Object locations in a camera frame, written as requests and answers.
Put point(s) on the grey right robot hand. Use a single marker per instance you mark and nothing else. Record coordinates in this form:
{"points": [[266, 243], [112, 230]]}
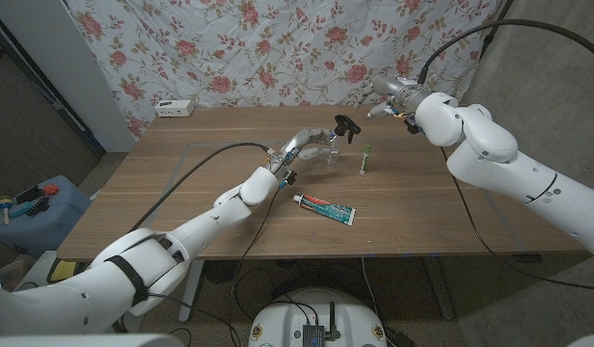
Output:
{"points": [[398, 89]]}

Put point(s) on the white table leg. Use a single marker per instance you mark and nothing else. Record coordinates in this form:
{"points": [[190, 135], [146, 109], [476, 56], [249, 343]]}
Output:
{"points": [[439, 289], [191, 289]]}

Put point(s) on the grey tape table outline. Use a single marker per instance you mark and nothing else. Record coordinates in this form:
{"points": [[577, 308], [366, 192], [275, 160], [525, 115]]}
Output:
{"points": [[220, 143]]}

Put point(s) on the yellow blue rattle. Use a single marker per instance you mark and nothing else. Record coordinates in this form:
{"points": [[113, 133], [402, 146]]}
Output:
{"points": [[5, 203]]}

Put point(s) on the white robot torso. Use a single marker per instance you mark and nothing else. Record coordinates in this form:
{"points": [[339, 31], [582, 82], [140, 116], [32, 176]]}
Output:
{"points": [[287, 318]]}

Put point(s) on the green white marker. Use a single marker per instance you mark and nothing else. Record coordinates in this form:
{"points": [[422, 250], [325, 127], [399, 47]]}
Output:
{"points": [[365, 160]]}

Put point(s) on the floral backdrop cloth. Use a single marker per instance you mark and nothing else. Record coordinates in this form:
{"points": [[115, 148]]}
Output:
{"points": [[278, 53]]}

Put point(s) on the yellow black floor mat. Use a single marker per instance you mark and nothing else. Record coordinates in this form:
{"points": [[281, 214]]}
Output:
{"points": [[61, 271]]}

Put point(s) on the blue storage box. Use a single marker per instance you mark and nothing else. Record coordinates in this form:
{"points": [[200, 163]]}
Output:
{"points": [[51, 226]]}

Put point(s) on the toothpaste tube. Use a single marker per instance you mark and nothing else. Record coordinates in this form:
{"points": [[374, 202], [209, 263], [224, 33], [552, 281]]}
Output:
{"points": [[326, 209]]}

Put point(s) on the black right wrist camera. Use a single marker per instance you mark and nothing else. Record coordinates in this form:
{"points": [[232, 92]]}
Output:
{"points": [[413, 126]]}

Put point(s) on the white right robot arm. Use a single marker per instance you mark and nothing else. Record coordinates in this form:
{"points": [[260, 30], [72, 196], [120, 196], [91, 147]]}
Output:
{"points": [[509, 168]]}

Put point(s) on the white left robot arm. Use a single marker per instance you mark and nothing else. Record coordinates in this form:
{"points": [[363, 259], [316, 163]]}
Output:
{"points": [[191, 231]]}

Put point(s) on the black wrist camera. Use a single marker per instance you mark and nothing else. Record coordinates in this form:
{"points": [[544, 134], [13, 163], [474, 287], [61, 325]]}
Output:
{"points": [[413, 126], [288, 178]]}

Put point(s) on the black backdrop pole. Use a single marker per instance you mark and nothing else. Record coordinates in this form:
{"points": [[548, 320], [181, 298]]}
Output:
{"points": [[494, 26]]}

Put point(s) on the white power strip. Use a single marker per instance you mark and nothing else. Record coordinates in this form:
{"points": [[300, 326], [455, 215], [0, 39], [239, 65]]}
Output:
{"points": [[174, 108]]}

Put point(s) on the black bristle brush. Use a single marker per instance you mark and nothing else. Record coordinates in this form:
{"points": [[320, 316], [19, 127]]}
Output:
{"points": [[39, 206]]}

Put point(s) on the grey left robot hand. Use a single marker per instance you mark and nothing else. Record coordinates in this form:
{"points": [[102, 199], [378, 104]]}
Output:
{"points": [[302, 137]]}

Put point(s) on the black block toy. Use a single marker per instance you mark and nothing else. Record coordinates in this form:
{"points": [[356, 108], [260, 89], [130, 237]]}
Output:
{"points": [[29, 194]]}

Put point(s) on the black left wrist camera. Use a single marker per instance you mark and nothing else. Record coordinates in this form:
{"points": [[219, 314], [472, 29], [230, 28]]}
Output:
{"points": [[288, 178]]}

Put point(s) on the orange toy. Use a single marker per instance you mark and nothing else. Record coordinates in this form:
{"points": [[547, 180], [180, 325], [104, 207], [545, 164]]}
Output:
{"points": [[51, 189]]}

